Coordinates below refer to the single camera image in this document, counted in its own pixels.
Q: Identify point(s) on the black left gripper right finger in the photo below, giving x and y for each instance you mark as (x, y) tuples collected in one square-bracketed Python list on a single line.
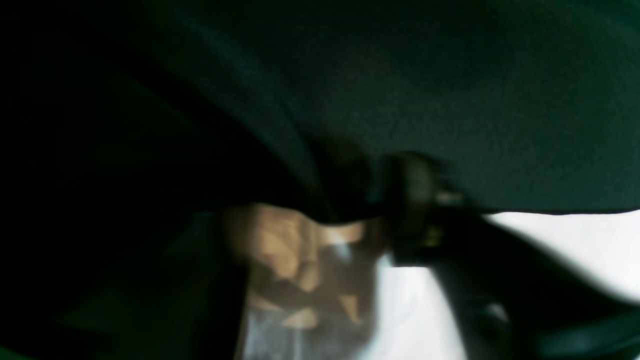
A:
[(511, 299)]

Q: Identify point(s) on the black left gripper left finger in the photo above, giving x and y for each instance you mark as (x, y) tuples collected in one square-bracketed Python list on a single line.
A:
[(163, 286)]

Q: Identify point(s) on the light pink T-shirt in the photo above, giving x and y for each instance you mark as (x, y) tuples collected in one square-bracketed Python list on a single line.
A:
[(321, 291)]

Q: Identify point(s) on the black tablecloth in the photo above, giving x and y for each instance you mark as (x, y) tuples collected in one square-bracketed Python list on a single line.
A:
[(114, 108)]

